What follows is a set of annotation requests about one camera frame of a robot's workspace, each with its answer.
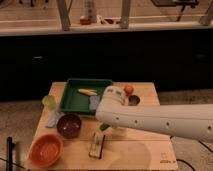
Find black stand post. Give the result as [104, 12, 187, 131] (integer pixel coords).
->
[6, 137, 15, 171]

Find dark purple bowl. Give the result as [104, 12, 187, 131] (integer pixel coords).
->
[57, 114, 81, 139]

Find wooden block brush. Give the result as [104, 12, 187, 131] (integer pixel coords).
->
[89, 132, 105, 159]

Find black cable on floor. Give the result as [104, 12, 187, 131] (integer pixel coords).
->
[169, 134, 213, 171]

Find green plastic tray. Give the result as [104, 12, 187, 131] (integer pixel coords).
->
[59, 78, 113, 115]

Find orange bowl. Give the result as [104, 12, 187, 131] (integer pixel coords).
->
[29, 134, 63, 168]

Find grey sponge in tray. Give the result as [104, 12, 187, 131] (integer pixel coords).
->
[89, 96, 100, 110]

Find red object on shelf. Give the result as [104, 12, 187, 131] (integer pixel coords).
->
[79, 16, 92, 25]

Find light green cup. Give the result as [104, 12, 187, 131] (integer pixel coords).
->
[42, 95, 56, 110]

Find orange tomato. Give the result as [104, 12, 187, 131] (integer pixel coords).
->
[124, 85, 134, 95]

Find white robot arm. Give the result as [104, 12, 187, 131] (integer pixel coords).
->
[95, 86, 213, 143]

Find green chili pepper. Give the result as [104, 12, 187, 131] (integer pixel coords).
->
[99, 123, 110, 131]

